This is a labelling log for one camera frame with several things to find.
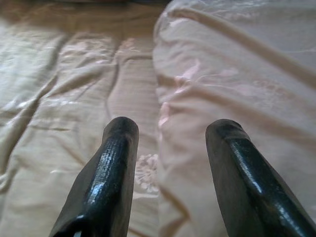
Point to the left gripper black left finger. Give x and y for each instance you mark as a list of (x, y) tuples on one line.
[(103, 177)]

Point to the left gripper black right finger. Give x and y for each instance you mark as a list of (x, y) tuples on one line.
[(247, 187)]

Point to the cream floral bedspread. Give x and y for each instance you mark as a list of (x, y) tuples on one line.
[(74, 86)]

